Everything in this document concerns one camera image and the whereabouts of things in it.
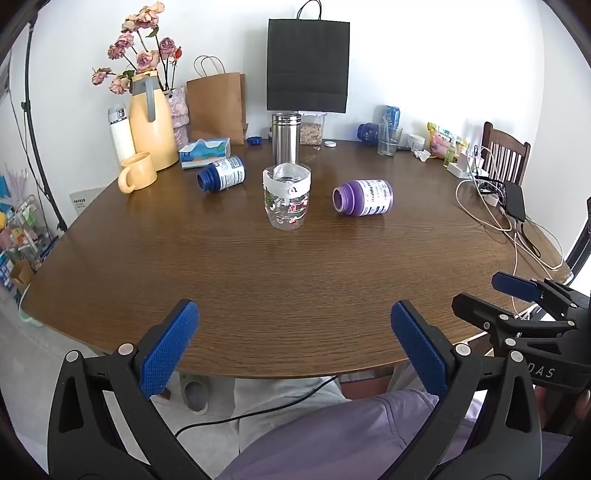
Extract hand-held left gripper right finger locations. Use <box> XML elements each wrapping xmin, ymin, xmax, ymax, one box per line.
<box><xmin>390</xmin><ymin>300</ymin><xmax>544</xmax><ymax>480</ymax></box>

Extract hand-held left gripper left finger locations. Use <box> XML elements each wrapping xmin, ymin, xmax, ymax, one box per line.
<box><xmin>47</xmin><ymin>298</ymin><xmax>218</xmax><ymax>480</ymax></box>

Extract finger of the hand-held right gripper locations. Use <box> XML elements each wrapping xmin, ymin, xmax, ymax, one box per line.
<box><xmin>491</xmin><ymin>272</ymin><xmax>591</xmax><ymax>319</ymax></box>
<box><xmin>451</xmin><ymin>293</ymin><xmax>580</xmax><ymax>344</ymax></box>

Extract clear printed plastic cup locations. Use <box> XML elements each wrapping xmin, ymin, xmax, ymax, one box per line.
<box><xmin>263</xmin><ymin>162</ymin><xmax>313</xmax><ymax>231</ymax></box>

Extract grey slipper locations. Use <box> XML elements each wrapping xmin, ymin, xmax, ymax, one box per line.
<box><xmin>180</xmin><ymin>373</ymin><xmax>212</xmax><ymax>412</ymax></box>

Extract dark chair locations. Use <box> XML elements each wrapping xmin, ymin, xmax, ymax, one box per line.
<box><xmin>564</xmin><ymin>196</ymin><xmax>591</xmax><ymax>280</ymax></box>

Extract black power bank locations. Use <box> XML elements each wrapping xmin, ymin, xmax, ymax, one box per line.
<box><xmin>503</xmin><ymin>180</ymin><xmax>527</xmax><ymax>222</ymax></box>

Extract purple clothing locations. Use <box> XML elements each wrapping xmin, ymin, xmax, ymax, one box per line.
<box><xmin>221</xmin><ymin>388</ymin><xmax>575</xmax><ymax>480</ymax></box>

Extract white power strip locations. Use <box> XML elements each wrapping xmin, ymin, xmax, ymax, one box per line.
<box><xmin>446</xmin><ymin>156</ymin><xmax>491</xmax><ymax>184</ymax></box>

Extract wooden chair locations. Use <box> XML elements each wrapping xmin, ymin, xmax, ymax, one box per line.
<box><xmin>481</xmin><ymin>121</ymin><xmax>532</xmax><ymax>186</ymax></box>

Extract purple pill bottle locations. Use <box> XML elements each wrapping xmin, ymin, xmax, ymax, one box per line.
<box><xmin>332</xmin><ymin>179</ymin><xmax>394</xmax><ymax>216</ymax></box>

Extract colourful snack packet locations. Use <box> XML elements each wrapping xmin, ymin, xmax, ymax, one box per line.
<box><xmin>427</xmin><ymin>122</ymin><xmax>471</xmax><ymax>160</ymax></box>

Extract white cardboard box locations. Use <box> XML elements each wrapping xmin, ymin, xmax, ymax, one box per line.
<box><xmin>69</xmin><ymin>186</ymin><xmax>110</xmax><ymax>214</ymax></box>

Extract yellow mug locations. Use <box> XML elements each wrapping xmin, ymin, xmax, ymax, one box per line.
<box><xmin>117</xmin><ymin>152</ymin><xmax>159</xmax><ymax>193</ymax></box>

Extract blue pill bottle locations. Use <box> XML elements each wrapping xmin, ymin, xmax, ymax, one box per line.
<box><xmin>197</xmin><ymin>155</ymin><xmax>247</xmax><ymax>193</ymax></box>

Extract clear drinking glass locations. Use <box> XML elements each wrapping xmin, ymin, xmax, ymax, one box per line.
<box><xmin>377</xmin><ymin>123</ymin><xmax>404</xmax><ymax>157</ymax></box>

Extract tissue box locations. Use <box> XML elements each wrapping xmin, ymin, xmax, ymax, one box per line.
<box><xmin>178</xmin><ymin>137</ymin><xmax>232</xmax><ymax>171</ymax></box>

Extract blue drink can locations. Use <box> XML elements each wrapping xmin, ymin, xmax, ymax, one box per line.
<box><xmin>377</xmin><ymin>104</ymin><xmax>402</xmax><ymax>136</ymax></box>

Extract dark blue bottle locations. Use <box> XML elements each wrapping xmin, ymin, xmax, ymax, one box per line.
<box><xmin>357</xmin><ymin>121</ymin><xmax>387</xmax><ymax>145</ymax></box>

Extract white thermos bottle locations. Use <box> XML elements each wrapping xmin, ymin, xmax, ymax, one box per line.
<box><xmin>108</xmin><ymin>105</ymin><xmax>137</xmax><ymax>165</ymax></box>

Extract yellow thermos jug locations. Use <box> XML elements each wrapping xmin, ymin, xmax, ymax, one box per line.
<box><xmin>129</xmin><ymin>71</ymin><xmax>180</xmax><ymax>172</ymax></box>

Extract black stand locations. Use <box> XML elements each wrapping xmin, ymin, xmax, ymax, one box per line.
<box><xmin>20</xmin><ymin>0</ymin><xmax>68</xmax><ymax>234</ymax></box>

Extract stainless steel tumbler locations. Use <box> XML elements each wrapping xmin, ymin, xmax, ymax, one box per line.
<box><xmin>271</xmin><ymin>112</ymin><xmax>302</xmax><ymax>166</ymax></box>

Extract clear cereal container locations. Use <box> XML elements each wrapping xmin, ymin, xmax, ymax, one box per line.
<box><xmin>300</xmin><ymin>112</ymin><xmax>328</xmax><ymax>147</ymax></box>

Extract brown paper bag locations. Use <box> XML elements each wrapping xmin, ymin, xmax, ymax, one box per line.
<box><xmin>186</xmin><ymin>55</ymin><xmax>249</xmax><ymax>147</ymax></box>

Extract dried pink flowers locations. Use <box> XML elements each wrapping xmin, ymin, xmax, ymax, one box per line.
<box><xmin>91</xmin><ymin>2</ymin><xmax>184</xmax><ymax>97</ymax></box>

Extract black paper bag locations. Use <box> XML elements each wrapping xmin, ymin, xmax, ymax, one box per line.
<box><xmin>266</xmin><ymin>0</ymin><xmax>351</xmax><ymax>114</ymax></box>

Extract black cable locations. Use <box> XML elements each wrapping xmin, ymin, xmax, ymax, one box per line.
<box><xmin>173</xmin><ymin>376</ymin><xmax>340</xmax><ymax>439</ymax></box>

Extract wire rack with supplies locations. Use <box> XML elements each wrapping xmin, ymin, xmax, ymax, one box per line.
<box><xmin>0</xmin><ymin>161</ymin><xmax>56</xmax><ymax>301</ymax></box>

